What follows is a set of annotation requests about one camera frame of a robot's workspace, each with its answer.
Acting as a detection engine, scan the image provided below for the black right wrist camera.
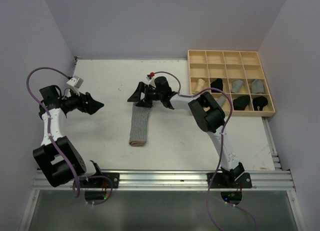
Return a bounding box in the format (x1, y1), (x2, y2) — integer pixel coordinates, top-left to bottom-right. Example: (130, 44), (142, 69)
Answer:
(154, 76), (172, 96)

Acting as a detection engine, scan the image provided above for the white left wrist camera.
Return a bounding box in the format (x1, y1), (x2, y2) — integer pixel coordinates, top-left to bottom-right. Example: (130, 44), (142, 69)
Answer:
(66, 76), (84, 94)

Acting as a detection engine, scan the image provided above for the black rolled sock upper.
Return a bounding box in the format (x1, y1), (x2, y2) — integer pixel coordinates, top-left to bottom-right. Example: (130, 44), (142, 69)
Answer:
(210, 78), (224, 91)

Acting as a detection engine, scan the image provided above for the grey rolled sock lower left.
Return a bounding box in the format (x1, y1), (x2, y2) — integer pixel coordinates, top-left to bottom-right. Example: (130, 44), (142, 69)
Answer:
(216, 95), (226, 108)

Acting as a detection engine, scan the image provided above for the black rolled sock lower middle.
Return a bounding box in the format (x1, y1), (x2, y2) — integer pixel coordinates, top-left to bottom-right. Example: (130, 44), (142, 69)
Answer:
(233, 95), (251, 111)

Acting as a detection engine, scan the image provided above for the grey rolled sock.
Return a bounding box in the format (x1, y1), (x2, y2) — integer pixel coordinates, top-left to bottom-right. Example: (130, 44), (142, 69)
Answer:
(216, 95), (226, 108)
(251, 79), (265, 94)
(231, 79), (244, 94)

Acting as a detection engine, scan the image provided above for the grey rolled sock middle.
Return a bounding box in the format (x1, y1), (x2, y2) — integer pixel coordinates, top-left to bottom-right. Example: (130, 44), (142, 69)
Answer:
(231, 79), (244, 94)

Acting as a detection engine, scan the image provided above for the wooden compartment tray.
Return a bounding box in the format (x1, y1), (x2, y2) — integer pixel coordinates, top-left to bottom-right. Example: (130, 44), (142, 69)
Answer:
(187, 49), (276, 117)

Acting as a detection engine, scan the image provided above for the black rolled sock lower right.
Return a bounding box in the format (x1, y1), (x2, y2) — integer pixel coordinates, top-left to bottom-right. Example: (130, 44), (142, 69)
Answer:
(252, 96), (269, 111)

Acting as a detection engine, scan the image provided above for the grey rolled sock right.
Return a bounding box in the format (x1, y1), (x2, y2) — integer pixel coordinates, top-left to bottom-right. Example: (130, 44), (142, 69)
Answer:
(251, 79), (265, 94)

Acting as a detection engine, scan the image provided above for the grey striped underwear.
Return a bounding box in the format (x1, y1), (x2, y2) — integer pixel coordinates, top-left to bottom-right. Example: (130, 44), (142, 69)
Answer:
(129, 103), (152, 147)

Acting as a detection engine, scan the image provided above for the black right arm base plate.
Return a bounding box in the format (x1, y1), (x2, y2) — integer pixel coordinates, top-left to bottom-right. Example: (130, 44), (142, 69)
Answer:
(210, 172), (253, 189)

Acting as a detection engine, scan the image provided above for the aluminium frame rail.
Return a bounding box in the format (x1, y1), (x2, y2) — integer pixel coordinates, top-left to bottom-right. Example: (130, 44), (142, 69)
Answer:
(32, 168), (297, 192)

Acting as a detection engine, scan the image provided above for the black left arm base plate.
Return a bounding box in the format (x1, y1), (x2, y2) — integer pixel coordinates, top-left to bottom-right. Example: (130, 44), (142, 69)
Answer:
(80, 172), (120, 189)

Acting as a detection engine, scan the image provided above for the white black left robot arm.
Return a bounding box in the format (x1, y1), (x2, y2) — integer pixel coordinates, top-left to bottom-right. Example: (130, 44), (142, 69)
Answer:
(33, 85), (104, 188)

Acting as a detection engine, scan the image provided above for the black rolled sock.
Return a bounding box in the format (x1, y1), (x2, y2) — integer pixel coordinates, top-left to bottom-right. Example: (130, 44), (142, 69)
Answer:
(252, 96), (269, 111)
(233, 95), (251, 111)
(210, 78), (224, 91)

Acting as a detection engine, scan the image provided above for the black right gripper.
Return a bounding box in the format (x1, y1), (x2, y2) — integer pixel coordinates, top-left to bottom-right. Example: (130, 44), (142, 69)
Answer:
(127, 81), (163, 108)

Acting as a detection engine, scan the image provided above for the beige underwear with navy trim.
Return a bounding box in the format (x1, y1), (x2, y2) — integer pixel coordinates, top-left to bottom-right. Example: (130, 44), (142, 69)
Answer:
(194, 78), (205, 93)

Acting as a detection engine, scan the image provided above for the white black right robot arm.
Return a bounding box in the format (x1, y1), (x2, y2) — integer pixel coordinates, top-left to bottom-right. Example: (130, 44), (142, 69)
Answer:
(127, 80), (245, 188)

